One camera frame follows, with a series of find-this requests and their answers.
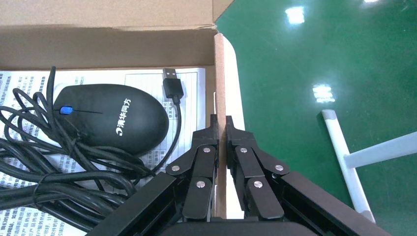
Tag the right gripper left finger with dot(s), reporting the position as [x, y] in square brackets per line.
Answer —
[198, 169]

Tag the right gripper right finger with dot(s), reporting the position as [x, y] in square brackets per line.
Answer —
[254, 176]

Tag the brown cardboard storage box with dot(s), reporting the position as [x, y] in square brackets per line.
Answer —
[97, 45]

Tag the black computer mouse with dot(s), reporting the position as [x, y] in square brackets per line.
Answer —
[123, 114]

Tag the printed white paper manual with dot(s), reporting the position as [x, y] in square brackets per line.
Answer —
[143, 81]

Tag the white table leg frame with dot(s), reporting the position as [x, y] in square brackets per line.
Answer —
[338, 146]

